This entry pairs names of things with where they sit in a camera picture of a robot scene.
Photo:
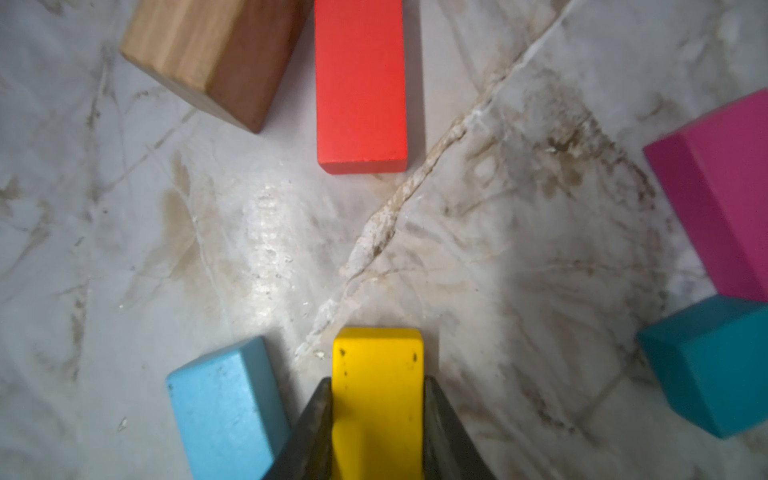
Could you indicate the small teal cube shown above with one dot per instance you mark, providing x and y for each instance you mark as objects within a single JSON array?
[{"x": 711, "y": 362}]

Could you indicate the light blue block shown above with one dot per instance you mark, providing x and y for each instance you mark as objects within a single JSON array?
[{"x": 229, "y": 412}]

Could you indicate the red block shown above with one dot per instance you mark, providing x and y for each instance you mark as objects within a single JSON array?
[{"x": 360, "y": 87}]

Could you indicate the natural wood block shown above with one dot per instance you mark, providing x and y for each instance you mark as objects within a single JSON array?
[{"x": 226, "y": 58}]

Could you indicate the magenta block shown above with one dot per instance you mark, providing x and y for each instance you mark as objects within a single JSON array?
[{"x": 714, "y": 173}]

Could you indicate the yellow block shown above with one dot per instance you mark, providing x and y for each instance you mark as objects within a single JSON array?
[{"x": 377, "y": 387}]

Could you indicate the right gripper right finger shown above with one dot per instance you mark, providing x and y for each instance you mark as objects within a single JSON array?
[{"x": 448, "y": 452}]

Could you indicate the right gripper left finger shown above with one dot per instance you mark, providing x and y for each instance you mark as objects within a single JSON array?
[{"x": 308, "y": 451}]

